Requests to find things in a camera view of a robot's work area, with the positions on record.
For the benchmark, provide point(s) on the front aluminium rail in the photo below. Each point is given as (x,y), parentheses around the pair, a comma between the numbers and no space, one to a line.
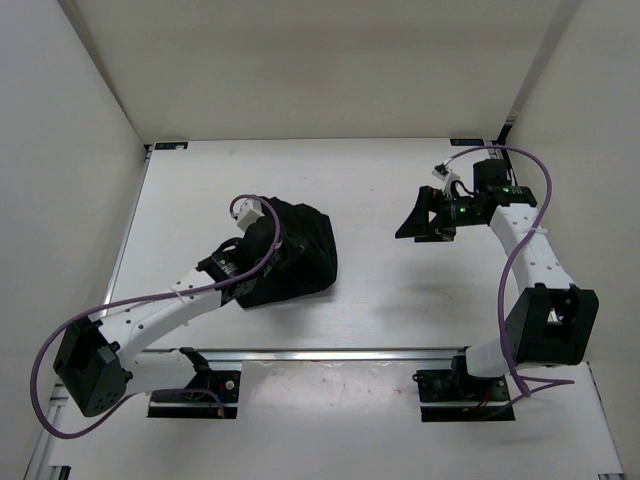
(328,355)

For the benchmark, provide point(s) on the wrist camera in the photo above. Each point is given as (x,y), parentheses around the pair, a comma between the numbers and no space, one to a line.
(444,173)
(249,212)

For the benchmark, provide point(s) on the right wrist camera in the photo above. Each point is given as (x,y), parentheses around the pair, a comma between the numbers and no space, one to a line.
(444,173)

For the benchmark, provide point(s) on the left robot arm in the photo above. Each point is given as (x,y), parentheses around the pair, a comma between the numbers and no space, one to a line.
(100,362)

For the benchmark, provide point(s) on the left blue corner label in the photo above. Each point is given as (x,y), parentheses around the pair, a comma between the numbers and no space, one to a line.
(170,146)

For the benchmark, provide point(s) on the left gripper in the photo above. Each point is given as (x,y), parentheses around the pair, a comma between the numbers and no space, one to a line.
(292,250)

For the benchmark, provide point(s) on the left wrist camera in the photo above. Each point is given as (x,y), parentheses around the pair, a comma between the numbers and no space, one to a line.
(249,212)

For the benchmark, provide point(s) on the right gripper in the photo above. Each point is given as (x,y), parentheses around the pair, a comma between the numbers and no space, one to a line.
(417,224)

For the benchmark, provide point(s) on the left aluminium rail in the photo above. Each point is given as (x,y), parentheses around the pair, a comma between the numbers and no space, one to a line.
(79,347)

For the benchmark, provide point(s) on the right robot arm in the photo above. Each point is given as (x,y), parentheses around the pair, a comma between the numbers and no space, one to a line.
(544,318)

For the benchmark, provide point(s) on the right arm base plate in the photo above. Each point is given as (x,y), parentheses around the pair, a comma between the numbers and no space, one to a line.
(452,395)

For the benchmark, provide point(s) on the right blue corner label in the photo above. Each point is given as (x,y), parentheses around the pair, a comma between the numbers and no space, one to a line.
(466,142)

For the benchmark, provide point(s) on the blue corner label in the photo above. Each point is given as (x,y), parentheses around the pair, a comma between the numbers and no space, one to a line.
(466,142)
(170,146)

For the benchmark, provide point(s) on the black pleated skirt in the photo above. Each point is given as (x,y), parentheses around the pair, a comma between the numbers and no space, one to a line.
(305,263)

